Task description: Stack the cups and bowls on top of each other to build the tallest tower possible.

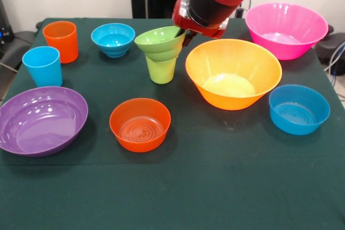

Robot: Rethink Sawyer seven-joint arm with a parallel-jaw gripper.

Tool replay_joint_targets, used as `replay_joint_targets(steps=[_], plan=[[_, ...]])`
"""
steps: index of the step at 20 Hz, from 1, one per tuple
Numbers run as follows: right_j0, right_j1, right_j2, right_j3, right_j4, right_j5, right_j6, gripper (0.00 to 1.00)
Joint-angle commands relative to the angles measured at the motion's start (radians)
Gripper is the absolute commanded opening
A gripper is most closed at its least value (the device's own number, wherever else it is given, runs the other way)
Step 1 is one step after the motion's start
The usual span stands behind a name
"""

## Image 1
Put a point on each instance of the green stepped bowl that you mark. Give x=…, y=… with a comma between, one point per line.
x=159, y=49

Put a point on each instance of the orange round bowl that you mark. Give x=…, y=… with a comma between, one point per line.
x=140, y=133

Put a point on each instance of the large yellow-orange bowl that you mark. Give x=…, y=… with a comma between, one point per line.
x=231, y=65

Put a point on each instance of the large pink bowl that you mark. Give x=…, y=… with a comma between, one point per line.
x=285, y=25

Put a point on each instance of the blue plastic cup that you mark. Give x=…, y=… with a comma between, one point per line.
x=44, y=71

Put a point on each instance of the dark green tablecloth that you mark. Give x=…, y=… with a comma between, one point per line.
x=188, y=187

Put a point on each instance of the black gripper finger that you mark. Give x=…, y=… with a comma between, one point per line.
x=189, y=38
x=179, y=32

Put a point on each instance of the black power adapter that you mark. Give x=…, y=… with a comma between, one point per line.
x=239, y=13

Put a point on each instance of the large purple bowl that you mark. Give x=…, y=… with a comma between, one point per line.
x=40, y=122

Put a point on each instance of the black equipment base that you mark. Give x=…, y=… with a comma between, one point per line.
x=332, y=45

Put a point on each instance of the blue round bowl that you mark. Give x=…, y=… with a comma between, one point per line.
x=299, y=117

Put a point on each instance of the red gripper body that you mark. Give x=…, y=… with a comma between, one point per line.
x=179, y=15

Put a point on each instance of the orange plastic cup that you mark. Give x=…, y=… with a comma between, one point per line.
x=63, y=47

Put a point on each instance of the green plastic cup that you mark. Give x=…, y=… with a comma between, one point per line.
x=161, y=71

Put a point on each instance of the black computer case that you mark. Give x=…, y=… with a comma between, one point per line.
x=5, y=30

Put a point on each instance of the light blue stepped bowl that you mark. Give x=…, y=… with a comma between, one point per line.
x=113, y=38

